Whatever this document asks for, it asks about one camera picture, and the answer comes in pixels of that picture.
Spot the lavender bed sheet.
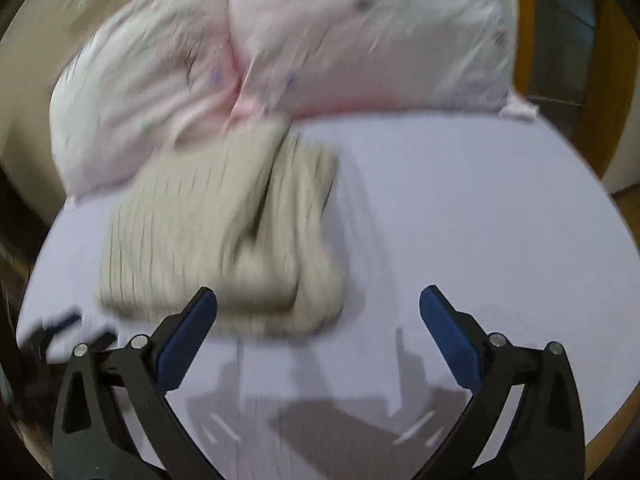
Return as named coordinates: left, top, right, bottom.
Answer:
left=14, top=109, right=640, bottom=480

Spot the pink floral pillow left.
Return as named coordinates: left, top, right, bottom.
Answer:
left=49, top=0, right=241, bottom=200

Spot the pink floral pillow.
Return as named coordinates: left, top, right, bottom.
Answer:
left=229, top=0, right=537, bottom=120
left=49, top=0, right=241, bottom=200

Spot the pink floral pillow right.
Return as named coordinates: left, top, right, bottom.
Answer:
left=229, top=0, right=537, bottom=120

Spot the beige ribbed knit sweater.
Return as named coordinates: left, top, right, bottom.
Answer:
left=96, top=119, right=346, bottom=337

